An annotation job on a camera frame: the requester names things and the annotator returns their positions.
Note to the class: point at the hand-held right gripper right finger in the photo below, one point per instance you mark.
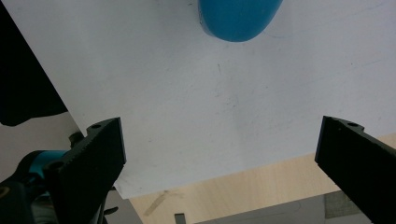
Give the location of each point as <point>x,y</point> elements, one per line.
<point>358,161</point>

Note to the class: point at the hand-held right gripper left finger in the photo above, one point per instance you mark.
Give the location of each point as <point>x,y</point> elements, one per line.
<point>88,174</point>

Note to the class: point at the blue rounded plastic object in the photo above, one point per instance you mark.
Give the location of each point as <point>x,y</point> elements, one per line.
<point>236,17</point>

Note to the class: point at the strip of clear tape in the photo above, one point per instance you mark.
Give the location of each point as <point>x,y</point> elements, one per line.
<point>156,202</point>

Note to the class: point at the small dark block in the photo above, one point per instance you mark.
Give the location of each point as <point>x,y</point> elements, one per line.
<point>180,218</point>

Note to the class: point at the dark cloth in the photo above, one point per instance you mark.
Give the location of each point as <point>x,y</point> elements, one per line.
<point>21,77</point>

